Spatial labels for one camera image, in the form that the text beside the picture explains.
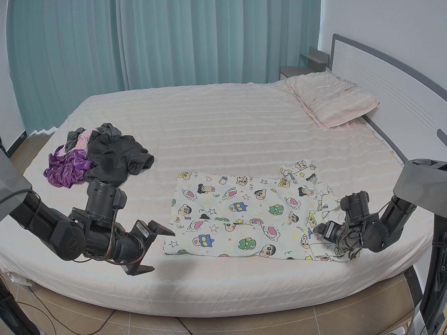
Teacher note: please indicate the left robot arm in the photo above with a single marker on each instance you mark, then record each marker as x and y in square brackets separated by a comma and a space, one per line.
[63, 236]

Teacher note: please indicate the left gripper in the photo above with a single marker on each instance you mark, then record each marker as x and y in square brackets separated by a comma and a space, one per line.
[129, 246]

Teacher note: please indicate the white printed pyjama top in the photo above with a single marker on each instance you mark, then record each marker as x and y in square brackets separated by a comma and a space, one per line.
[244, 215]

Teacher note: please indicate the black shirt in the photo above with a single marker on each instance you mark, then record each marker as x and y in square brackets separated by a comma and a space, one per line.
[115, 159]

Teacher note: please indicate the blue-green curtain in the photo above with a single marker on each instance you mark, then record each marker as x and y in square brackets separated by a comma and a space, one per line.
[174, 30]

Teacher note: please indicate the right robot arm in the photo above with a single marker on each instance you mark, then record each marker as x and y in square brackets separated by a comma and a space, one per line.
[401, 208]

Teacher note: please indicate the pale pink striped pillow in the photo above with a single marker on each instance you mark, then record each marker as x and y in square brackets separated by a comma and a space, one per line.
[331, 99]

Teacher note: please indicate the grey bedside table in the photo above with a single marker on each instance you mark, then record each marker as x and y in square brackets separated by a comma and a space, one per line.
[296, 72]

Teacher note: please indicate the grey garment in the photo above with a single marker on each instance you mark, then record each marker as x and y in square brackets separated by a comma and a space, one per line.
[108, 129]

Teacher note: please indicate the pink garment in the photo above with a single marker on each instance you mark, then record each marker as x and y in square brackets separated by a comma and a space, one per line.
[85, 140]

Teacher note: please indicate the bed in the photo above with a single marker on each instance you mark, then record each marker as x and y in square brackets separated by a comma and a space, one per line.
[227, 124]

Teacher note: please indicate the purple garment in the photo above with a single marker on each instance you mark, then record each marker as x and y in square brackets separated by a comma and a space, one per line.
[66, 168]

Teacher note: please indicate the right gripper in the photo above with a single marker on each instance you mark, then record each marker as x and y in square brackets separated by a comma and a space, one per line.
[333, 232]

